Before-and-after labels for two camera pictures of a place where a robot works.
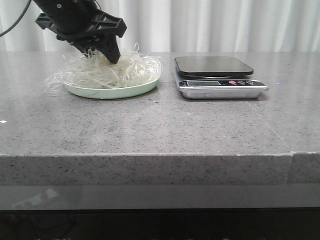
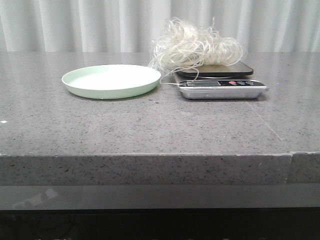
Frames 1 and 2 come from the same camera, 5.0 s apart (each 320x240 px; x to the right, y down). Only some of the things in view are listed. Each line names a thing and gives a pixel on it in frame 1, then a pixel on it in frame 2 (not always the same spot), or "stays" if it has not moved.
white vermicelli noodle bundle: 87,70 to 183,46
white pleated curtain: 181,26 stays
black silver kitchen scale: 201,77 stays
